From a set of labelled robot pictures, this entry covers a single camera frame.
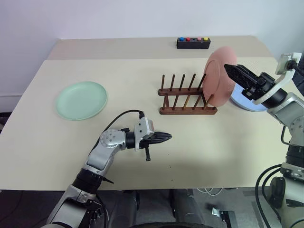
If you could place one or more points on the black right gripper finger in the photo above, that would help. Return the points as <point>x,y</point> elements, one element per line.
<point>248,70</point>
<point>240,76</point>

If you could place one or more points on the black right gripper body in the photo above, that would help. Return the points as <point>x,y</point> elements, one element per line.
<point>260,86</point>

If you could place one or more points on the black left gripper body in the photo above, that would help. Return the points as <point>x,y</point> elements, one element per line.
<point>147,142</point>

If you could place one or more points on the pink plate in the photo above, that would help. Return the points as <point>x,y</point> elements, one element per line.
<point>216,76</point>

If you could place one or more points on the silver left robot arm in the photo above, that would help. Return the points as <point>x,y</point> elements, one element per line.
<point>109,140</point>

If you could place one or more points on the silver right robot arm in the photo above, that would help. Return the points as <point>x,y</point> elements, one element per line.
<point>292,111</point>

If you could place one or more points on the wooden dish rack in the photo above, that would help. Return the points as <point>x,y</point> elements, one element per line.
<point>187,111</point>

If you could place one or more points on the blue plate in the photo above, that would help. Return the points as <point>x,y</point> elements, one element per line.
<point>240,99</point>

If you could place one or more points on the black button box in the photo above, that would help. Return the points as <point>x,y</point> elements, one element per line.
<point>192,45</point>

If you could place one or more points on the dark rounded robot leg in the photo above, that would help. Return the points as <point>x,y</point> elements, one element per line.
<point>187,209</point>
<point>121,209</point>

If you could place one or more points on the green plate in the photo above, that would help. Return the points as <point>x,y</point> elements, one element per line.
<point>80,99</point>

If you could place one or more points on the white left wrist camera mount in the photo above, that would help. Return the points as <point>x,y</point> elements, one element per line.
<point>142,128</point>

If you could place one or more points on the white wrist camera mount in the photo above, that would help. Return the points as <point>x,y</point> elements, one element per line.
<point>142,128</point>
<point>282,80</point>

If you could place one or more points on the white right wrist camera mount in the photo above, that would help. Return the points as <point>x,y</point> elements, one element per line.
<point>282,80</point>

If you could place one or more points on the metal bracket on floor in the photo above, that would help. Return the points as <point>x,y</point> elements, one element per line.
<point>217,211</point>

